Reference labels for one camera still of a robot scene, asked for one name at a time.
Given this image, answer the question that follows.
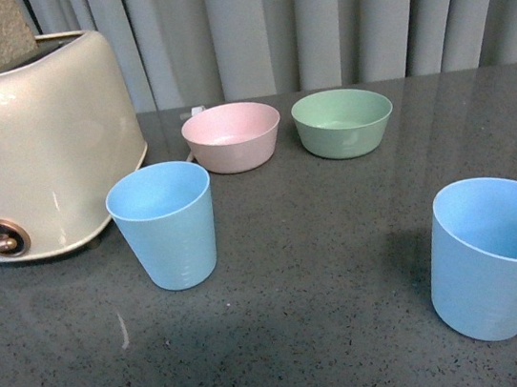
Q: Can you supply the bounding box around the light blue cup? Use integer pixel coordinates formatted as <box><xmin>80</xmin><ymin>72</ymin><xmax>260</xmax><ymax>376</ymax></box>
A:
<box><xmin>106</xmin><ymin>161</ymin><xmax>217</xmax><ymax>291</ymax></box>
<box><xmin>430</xmin><ymin>177</ymin><xmax>517</xmax><ymax>341</ymax></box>

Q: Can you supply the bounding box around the cream toaster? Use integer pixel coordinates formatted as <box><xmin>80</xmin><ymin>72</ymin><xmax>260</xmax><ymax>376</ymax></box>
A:
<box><xmin>0</xmin><ymin>31</ymin><xmax>147</xmax><ymax>263</ymax></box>

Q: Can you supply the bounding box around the green bowl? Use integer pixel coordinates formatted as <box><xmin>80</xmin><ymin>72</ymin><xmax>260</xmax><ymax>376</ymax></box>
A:
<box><xmin>291</xmin><ymin>89</ymin><xmax>393</xmax><ymax>159</ymax></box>

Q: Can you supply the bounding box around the grey curtain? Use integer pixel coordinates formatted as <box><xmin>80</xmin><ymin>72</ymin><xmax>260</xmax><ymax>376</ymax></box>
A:
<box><xmin>18</xmin><ymin>0</ymin><xmax>517</xmax><ymax>112</ymax></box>

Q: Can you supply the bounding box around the pink bowl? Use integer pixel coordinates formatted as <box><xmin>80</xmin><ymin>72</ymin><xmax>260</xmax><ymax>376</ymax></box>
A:
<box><xmin>181</xmin><ymin>102</ymin><xmax>280</xmax><ymax>174</ymax></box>

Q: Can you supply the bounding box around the white toaster power cable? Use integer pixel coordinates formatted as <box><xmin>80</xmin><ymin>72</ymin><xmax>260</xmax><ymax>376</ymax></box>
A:
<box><xmin>177</xmin><ymin>105</ymin><xmax>215</xmax><ymax>164</ymax></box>

